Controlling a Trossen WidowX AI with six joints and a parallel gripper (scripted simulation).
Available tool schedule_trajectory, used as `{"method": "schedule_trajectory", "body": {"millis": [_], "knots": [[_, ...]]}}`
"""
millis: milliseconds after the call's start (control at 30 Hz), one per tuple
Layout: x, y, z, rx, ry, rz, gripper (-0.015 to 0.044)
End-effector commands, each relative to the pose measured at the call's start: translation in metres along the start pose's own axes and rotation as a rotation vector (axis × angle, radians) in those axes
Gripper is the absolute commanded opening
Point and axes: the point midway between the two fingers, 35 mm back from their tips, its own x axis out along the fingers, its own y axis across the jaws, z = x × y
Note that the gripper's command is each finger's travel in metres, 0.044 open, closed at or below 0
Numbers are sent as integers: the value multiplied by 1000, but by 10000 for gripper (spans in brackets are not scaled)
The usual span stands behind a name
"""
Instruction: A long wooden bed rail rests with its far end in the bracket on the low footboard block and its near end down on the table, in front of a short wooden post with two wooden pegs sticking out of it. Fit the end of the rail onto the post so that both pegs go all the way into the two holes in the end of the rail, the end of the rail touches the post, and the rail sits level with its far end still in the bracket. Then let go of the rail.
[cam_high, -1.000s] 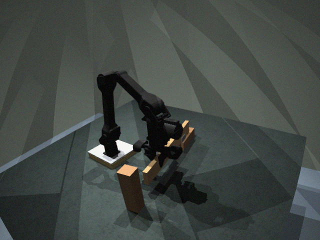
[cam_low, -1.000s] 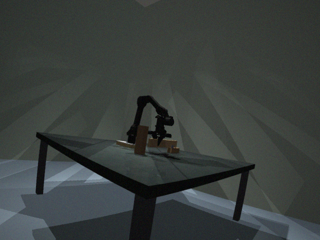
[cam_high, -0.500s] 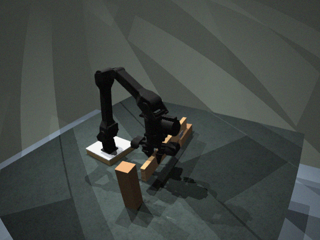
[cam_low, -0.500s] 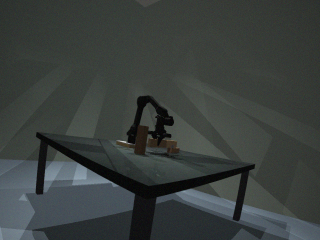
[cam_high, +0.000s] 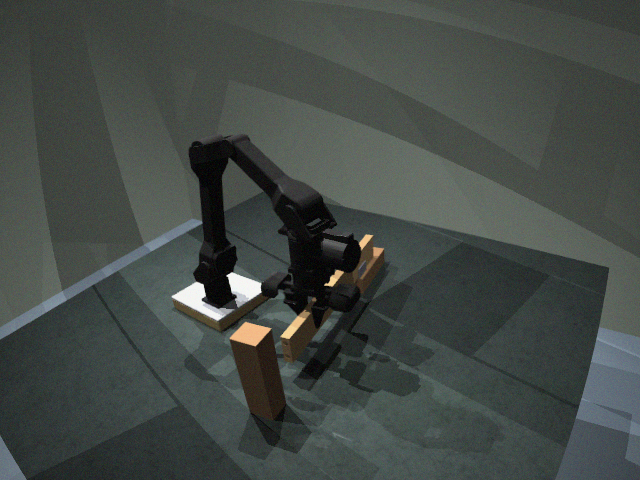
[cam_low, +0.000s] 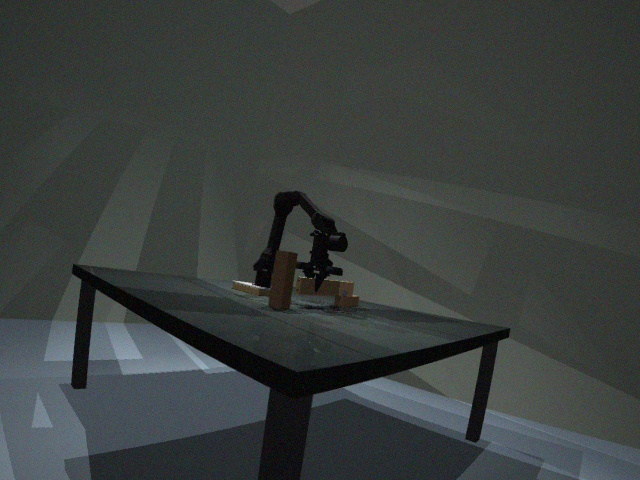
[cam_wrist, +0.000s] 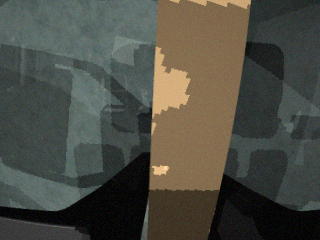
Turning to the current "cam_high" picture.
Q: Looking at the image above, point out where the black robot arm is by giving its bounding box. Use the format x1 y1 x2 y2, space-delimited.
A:
188 134 362 309

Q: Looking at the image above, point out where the long wooden rail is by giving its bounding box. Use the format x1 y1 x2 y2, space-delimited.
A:
280 235 374 363

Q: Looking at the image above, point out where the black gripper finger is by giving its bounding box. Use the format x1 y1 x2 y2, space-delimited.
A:
311 302 330 329
284 295 308 316

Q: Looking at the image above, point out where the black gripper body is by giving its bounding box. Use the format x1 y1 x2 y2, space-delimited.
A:
261 262 360 313

